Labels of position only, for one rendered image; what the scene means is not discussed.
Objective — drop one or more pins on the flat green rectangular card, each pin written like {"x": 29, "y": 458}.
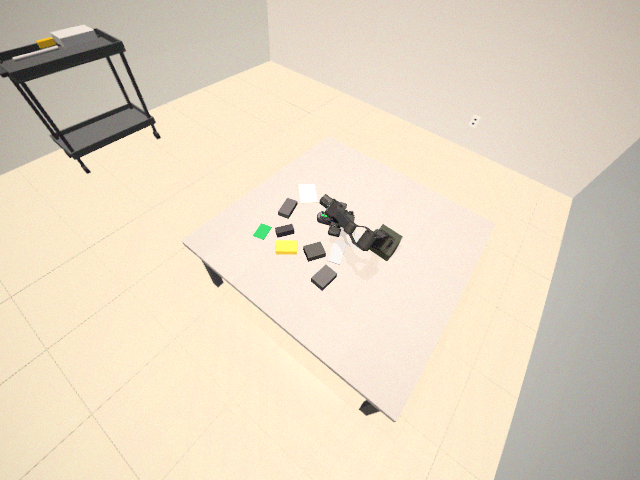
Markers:
{"x": 262, "y": 231}

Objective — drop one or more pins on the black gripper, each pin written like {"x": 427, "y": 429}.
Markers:
{"x": 334, "y": 231}

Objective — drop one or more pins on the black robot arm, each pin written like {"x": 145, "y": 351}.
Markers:
{"x": 380, "y": 239}

